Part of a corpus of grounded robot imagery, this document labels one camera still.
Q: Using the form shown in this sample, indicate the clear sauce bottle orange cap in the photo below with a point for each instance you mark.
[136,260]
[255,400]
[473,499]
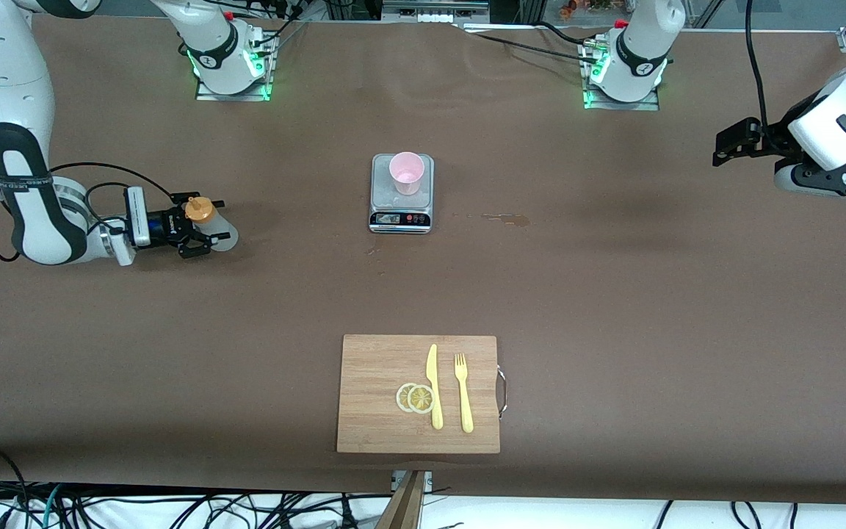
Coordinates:
[219,231]

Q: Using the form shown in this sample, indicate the brown table cover sheet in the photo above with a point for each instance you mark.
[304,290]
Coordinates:
[173,353]

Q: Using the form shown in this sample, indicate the wooden post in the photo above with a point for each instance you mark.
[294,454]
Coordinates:
[401,507]

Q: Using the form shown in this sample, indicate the white power strip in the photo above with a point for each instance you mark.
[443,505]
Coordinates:
[441,18]

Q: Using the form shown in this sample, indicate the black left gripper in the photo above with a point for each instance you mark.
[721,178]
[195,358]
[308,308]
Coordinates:
[769,138]

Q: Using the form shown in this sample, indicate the yellow plastic fork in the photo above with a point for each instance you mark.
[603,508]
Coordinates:
[465,404]

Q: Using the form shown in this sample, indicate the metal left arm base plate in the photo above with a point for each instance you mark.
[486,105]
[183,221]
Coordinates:
[643,105]

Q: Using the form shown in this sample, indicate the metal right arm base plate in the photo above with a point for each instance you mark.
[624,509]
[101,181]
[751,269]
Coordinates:
[206,95]

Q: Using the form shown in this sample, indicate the yellow lemon slice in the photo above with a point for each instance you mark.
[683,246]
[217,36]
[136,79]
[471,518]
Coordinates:
[421,399]
[401,397]

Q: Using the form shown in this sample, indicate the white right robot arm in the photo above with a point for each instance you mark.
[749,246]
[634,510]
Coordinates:
[4,88]

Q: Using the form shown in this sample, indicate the pink plastic cup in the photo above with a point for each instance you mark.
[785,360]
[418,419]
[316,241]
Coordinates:
[407,175]

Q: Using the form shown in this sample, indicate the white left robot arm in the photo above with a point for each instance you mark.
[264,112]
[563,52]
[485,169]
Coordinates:
[841,125]

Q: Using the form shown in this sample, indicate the silver digital kitchen scale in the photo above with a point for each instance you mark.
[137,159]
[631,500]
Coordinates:
[402,213]

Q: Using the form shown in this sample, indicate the yellow plastic knife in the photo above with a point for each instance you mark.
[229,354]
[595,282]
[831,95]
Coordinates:
[435,397]

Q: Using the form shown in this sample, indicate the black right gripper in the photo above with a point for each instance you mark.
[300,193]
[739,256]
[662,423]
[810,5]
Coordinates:
[167,227]

